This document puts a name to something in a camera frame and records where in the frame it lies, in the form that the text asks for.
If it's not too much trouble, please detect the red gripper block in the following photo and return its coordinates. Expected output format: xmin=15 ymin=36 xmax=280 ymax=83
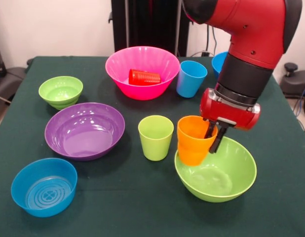
xmin=199 ymin=88 xmax=262 ymax=154

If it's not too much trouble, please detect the orange plastic cup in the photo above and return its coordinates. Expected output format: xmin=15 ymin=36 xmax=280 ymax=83
xmin=177 ymin=115 xmax=219 ymax=166

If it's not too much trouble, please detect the red plastic cup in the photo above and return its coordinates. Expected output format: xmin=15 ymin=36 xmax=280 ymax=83
xmin=128 ymin=69 xmax=162 ymax=86

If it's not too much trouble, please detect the large green plastic bowl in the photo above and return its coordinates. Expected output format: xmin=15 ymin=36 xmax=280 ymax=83
xmin=174 ymin=135 xmax=258 ymax=203

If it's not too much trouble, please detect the blue plastic cup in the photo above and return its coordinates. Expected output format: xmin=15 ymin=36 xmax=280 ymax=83
xmin=176 ymin=60 xmax=208 ymax=99

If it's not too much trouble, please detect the green plastic cup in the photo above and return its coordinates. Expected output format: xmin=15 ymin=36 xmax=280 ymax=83
xmin=138 ymin=115 xmax=175 ymax=161

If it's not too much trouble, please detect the large blue plastic bowl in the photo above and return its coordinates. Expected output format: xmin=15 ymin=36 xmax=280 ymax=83
xmin=211 ymin=51 xmax=229 ymax=80

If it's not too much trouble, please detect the pink plastic bowl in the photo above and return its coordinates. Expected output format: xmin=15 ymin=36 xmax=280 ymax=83
xmin=105 ymin=46 xmax=181 ymax=101

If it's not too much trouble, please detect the dark green tablecloth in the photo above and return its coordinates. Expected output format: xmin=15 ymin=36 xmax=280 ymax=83
xmin=0 ymin=56 xmax=305 ymax=237

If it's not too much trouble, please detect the purple plastic bowl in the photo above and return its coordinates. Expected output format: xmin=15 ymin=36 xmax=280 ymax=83
xmin=44 ymin=102 xmax=126 ymax=161

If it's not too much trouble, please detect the small green ribbed bowl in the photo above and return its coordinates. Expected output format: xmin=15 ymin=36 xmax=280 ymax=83
xmin=38 ymin=76 xmax=84 ymax=111

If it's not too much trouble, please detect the small blue patterned bowl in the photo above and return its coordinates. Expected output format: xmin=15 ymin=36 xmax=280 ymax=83
xmin=10 ymin=158 xmax=78 ymax=218

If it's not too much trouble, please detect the black wall cable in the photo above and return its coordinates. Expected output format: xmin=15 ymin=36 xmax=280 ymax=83
xmin=206 ymin=24 xmax=219 ymax=55

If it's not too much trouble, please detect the grey pedestal foot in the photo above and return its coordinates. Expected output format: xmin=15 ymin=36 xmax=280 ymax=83
xmin=280 ymin=62 xmax=305 ymax=99
xmin=0 ymin=66 xmax=27 ymax=104

